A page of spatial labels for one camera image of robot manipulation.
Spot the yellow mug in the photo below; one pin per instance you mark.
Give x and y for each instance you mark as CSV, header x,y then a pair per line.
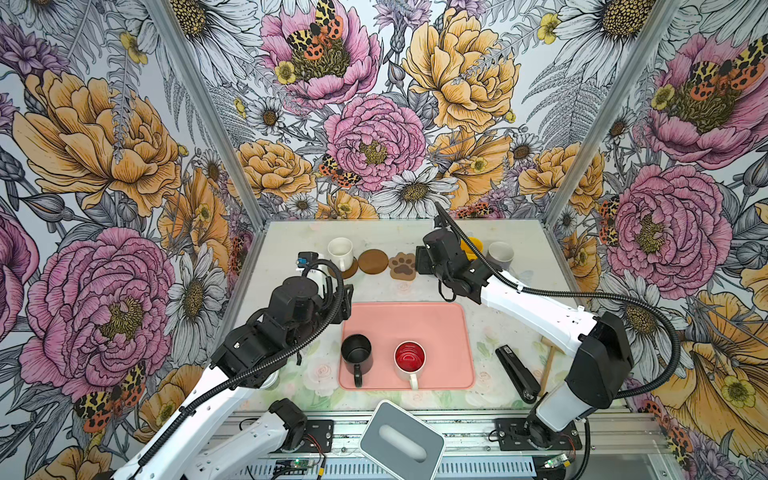
x,y
470,247

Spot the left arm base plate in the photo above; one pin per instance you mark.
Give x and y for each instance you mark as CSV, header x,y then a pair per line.
x,y
318,436

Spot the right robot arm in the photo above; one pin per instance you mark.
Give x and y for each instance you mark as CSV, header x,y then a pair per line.
x,y
598,345

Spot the matte brown round coaster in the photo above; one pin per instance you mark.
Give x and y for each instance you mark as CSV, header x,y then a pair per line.
x,y
373,261

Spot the brown paw print coaster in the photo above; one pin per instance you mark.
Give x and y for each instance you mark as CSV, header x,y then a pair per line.
x,y
403,267

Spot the glossy brown round coaster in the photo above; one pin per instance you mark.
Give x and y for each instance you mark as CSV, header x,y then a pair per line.
x,y
351,271

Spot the lavender mug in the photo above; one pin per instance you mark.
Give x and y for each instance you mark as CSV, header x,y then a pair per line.
x,y
501,254

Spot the green circuit board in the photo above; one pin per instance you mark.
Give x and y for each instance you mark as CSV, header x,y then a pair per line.
x,y
296,467

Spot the grey tissue box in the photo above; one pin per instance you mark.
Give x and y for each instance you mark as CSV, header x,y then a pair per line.
x,y
402,444

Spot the black mug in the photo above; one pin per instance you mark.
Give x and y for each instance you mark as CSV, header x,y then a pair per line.
x,y
357,356

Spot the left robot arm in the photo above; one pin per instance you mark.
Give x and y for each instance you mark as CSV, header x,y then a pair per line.
x,y
178,450

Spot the red inside white mug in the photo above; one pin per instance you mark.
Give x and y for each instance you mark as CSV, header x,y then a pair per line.
x,y
410,360

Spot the black stapler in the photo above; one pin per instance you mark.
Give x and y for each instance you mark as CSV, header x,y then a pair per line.
x,y
526,385

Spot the pink plastic tray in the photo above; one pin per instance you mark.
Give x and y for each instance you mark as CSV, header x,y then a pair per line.
x,y
439,327

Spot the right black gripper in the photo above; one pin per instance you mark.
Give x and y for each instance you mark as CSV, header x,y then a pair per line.
x,y
422,259

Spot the wooden mallet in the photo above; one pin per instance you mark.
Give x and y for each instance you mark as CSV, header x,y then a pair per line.
x,y
551,353

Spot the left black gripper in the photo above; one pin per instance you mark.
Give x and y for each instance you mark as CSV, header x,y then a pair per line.
x,y
346,308

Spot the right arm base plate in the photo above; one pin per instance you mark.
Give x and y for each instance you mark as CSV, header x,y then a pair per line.
x,y
519,434

